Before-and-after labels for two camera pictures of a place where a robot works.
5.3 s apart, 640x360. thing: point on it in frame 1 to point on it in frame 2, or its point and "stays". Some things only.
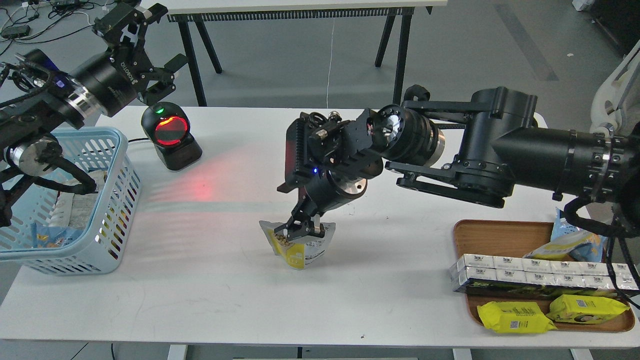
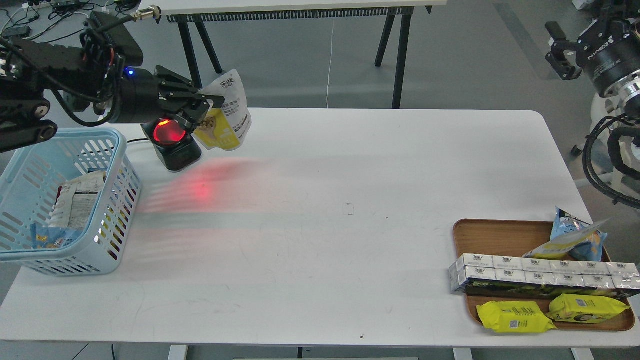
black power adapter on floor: x=16 y=32 stays
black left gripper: x=113 y=78 to x=141 y=102
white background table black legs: x=192 y=14 stays
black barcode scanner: x=167 y=126 stays
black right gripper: x=327 y=188 to x=608 y=48
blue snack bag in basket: x=51 y=237 stays
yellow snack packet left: x=513 y=317 stays
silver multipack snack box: x=502 y=277 stays
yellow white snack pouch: x=301 y=252 to x=224 y=128
